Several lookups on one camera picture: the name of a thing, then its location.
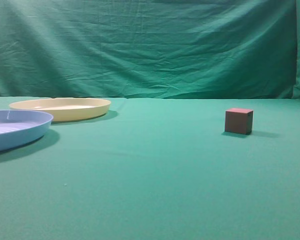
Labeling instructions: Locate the red cube block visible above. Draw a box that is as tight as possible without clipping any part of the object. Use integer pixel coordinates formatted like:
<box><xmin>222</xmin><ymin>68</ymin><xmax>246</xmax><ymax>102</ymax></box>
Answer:
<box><xmin>224</xmin><ymin>108</ymin><xmax>254</xmax><ymax>135</ymax></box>

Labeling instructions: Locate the yellow plastic plate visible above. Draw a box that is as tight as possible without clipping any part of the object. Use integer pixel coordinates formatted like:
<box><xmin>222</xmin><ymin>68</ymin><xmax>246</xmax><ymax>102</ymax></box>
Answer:
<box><xmin>9</xmin><ymin>97</ymin><xmax>111</xmax><ymax>122</ymax></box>

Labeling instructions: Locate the blue plastic plate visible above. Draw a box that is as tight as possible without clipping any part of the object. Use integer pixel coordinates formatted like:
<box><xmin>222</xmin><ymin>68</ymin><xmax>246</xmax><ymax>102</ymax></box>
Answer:
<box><xmin>0</xmin><ymin>109</ymin><xmax>54</xmax><ymax>152</ymax></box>

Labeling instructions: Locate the green table cloth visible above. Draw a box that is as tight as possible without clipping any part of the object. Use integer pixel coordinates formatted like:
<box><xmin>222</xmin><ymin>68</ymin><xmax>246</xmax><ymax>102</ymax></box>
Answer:
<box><xmin>0</xmin><ymin>98</ymin><xmax>300</xmax><ymax>240</ymax></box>

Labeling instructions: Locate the green backdrop cloth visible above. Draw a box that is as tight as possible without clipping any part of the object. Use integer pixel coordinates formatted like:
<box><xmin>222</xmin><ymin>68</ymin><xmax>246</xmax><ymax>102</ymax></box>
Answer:
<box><xmin>0</xmin><ymin>0</ymin><xmax>300</xmax><ymax>99</ymax></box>

